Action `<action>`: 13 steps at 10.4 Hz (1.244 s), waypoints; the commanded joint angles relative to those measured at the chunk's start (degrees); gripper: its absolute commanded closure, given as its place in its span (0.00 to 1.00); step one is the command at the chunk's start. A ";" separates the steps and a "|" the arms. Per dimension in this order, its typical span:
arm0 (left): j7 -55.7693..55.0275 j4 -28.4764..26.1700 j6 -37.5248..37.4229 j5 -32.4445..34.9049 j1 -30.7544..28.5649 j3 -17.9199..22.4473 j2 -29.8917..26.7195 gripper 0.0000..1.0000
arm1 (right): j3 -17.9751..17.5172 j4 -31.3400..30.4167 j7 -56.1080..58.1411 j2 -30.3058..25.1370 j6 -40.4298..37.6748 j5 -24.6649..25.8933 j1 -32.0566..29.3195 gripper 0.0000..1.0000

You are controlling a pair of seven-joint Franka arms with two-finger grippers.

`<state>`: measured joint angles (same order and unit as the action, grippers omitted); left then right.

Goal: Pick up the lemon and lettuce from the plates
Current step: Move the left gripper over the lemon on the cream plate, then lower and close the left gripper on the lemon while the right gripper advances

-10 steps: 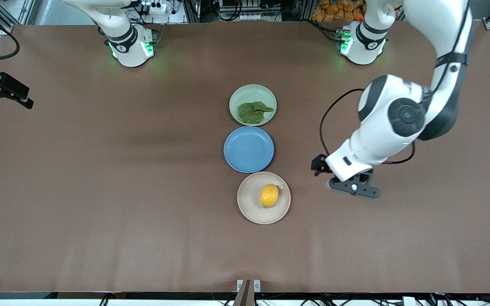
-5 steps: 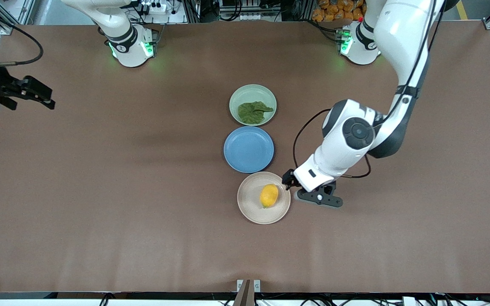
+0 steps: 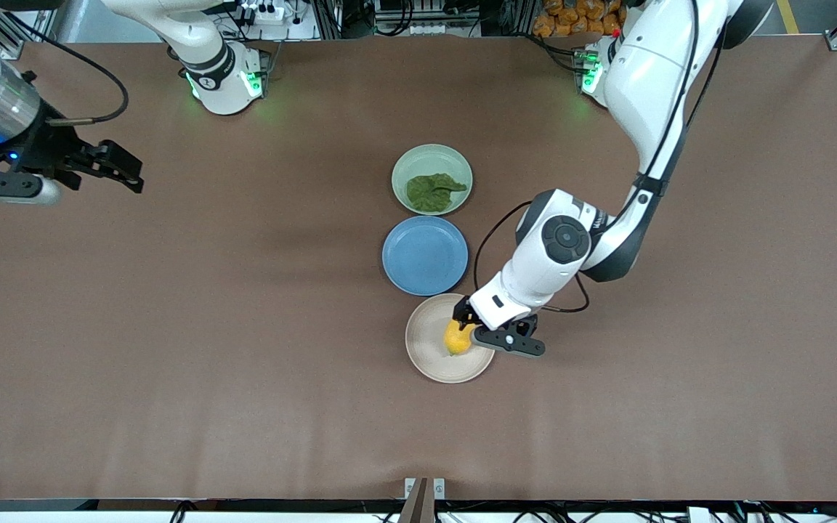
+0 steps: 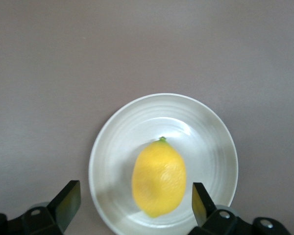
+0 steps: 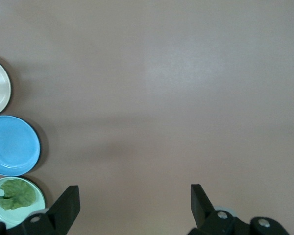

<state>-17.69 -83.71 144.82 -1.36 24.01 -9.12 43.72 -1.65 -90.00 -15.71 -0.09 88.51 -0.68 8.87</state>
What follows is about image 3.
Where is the beige plate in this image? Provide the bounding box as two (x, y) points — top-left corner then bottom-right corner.
(405, 293), (496, 384)

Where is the yellow lemon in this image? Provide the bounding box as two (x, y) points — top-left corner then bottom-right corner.
(444, 320), (479, 357)

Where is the green lettuce leaf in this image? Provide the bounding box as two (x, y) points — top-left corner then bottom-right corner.
(406, 173), (468, 214)

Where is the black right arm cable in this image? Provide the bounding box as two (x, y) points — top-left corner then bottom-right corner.
(23, 33), (130, 126)

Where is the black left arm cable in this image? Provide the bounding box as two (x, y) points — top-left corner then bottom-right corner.
(473, 201), (591, 315)

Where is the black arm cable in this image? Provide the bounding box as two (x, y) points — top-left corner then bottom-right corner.
(473, 201), (591, 315)
(23, 33), (130, 126)

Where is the bag of oranges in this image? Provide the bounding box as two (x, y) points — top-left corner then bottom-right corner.
(533, 0), (623, 38)

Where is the white power strip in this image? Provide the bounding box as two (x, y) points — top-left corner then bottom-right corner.
(240, 2), (296, 23)

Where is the blue plate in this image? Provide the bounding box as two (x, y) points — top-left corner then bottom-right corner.
(381, 216), (469, 297)

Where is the metal table edge bracket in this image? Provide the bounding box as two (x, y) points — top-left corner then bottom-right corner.
(398, 477), (446, 523)

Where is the green plate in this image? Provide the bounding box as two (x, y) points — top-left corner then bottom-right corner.
(392, 144), (474, 216)

